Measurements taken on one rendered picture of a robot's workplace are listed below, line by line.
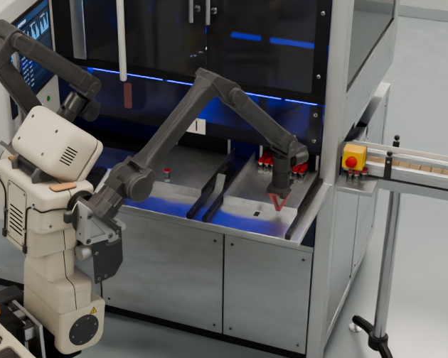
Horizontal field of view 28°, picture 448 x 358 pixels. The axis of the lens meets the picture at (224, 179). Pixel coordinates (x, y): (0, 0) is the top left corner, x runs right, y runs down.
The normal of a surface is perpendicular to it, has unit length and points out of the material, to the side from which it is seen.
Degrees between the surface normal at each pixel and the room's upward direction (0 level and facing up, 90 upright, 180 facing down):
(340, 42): 90
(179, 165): 0
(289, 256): 90
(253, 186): 0
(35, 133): 48
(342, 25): 90
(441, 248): 0
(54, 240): 90
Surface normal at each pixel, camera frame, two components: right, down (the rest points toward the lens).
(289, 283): -0.35, 0.45
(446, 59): 0.01, -0.88
